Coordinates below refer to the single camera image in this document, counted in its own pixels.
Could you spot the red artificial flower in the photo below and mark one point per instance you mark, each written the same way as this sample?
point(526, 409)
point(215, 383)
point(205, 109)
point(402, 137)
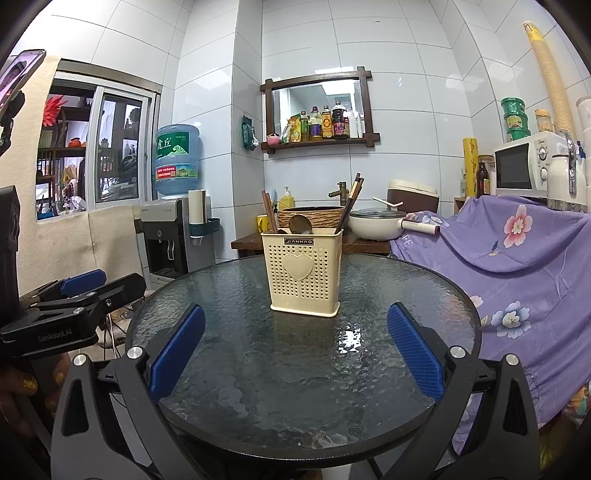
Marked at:
point(53, 108)

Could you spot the teal wall holder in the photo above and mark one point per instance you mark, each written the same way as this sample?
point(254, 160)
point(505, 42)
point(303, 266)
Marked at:
point(211, 226)

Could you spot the wooden framed mirror shelf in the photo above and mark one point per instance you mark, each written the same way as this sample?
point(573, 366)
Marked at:
point(318, 97)

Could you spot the cream perforated utensil holder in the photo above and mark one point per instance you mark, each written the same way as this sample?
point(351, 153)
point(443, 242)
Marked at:
point(300, 286)

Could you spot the brown wooden chopstick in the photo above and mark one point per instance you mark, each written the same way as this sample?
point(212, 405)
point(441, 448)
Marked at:
point(354, 191)
point(344, 214)
point(265, 210)
point(271, 214)

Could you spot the amber sauce bottle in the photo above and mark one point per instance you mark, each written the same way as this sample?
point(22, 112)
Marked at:
point(327, 123)
point(316, 124)

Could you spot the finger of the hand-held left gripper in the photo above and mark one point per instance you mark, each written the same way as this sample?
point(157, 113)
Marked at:
point(83, 281)
point(120, 288)

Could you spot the yellow mug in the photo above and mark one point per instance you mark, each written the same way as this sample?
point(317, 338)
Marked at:
point(261, 224)

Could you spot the yellow oil bottle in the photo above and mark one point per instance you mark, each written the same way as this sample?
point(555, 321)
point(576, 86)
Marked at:
point(304, 128)

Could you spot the yellow soap dispenser bottle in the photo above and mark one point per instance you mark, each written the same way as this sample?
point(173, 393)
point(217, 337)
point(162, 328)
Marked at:
point(286, 201)

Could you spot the white bottle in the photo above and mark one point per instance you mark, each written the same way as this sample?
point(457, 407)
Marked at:
point(353, 125)
point(360, 125)

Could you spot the wooden counter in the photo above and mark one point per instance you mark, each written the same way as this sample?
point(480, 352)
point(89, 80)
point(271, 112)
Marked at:
point(244, 242)

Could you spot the brown glass bottle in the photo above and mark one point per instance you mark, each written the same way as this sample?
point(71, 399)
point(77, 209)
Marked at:
point(482, 182)

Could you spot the woven basket basin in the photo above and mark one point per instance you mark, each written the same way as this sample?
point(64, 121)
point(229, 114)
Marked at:
point(318, 214)

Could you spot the yellow green packet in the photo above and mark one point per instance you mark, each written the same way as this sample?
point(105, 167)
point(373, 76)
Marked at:
point(291, 131)

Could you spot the white kettle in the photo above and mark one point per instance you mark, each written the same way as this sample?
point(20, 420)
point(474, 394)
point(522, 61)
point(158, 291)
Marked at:
point(561, 180)

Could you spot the white pot with lid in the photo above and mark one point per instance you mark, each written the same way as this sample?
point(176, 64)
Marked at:
point(369, 228)

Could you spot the sliding window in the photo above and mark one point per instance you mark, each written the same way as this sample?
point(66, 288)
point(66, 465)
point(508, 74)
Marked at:
point(115, 152)

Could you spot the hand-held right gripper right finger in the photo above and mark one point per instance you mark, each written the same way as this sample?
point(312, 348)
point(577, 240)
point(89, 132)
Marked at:
point(415, 350)

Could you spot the patterned plastic bag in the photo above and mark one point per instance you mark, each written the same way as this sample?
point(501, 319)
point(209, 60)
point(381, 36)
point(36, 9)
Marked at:
point(577, 406)

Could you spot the black phone mount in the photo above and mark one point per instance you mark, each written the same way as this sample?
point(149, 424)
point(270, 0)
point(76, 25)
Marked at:
point(9, 120)

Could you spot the bronze faucet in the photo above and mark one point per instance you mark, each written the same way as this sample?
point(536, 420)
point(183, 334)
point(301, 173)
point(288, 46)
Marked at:
point(341, 194)

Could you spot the pink bowl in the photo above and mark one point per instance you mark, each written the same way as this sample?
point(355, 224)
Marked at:
point(273, 139)

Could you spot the glass jar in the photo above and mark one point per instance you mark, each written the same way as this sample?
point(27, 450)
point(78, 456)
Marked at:
point(544, 122)

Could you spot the person's left hand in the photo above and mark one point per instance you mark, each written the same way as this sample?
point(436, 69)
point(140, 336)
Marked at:
point(27, 392)

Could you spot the water dispenser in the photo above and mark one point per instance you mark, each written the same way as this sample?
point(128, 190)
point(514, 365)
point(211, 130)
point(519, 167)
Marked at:
point(159, 230)

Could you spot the dark soy sauce bottle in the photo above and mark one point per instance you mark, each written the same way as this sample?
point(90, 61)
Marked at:
point(340, 121)

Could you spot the white microwave oven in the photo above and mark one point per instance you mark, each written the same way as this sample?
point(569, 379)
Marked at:
point(512, 166)

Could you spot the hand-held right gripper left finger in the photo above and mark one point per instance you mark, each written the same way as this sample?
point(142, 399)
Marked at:
point(178, 350)

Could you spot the purple floral cloth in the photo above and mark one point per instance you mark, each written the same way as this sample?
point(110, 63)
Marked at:
point(508, 286)

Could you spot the round glass table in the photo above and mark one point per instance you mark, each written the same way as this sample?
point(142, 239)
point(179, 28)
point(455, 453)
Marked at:
point(300, 369)

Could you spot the brown white rice cooker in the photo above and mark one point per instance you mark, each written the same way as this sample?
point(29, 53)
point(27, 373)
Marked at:
point(413, 196)

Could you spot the beige fabric sheet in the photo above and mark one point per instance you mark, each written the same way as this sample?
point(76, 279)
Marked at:
point(111, 240)

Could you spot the pink smartphone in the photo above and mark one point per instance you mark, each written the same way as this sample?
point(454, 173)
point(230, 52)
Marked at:
point(21, 74)

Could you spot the yellow roll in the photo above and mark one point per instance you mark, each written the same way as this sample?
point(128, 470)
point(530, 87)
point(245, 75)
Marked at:
point(471, 166)

